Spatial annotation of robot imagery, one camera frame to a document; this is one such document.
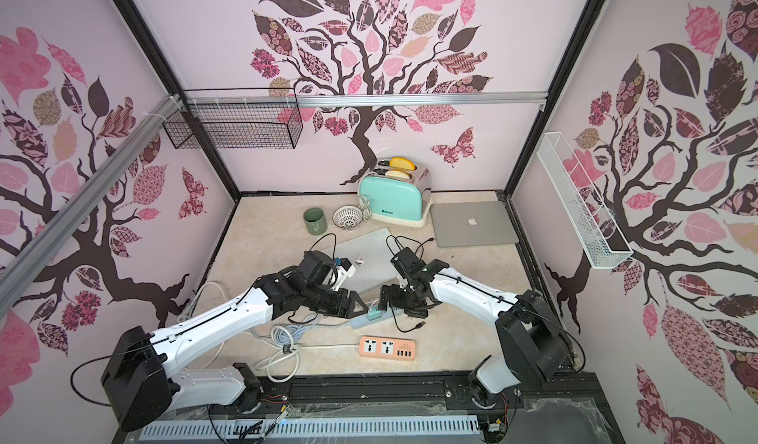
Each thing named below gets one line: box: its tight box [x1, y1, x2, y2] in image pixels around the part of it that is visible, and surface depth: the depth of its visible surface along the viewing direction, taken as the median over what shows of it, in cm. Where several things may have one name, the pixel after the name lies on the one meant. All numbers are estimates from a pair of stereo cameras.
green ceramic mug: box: [303, 207, 328, 236], surface depth 108 cm
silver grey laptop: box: [429, 200, 520, 248], surface depth 114 cm
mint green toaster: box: [358, 158, 433, 228], surface depth 103 cm
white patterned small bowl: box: [331, 205, 364, 229], surface depth 112 cm
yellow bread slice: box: [388, 156, 416, 171], surface depth 107 cm
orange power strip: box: [359, 335, 417, 362], surface depth 81 cm
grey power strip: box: [349, 307, 404, 329], surface depth 86 cm
